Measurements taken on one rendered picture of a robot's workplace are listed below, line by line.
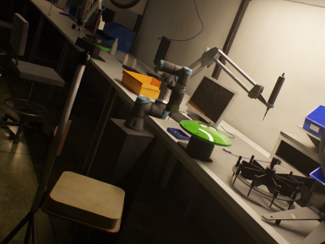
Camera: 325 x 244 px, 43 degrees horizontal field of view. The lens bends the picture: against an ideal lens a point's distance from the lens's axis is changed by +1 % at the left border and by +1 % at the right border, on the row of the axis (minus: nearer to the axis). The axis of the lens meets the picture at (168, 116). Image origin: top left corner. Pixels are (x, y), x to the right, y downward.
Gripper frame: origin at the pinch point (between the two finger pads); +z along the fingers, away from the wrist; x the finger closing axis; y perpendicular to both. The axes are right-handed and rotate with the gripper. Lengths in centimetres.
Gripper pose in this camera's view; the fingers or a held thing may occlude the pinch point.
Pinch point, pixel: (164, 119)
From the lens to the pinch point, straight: 239.8
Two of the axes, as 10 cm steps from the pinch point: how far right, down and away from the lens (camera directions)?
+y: 5.7, 4.0, -7.2
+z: -3.5, 9.1, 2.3
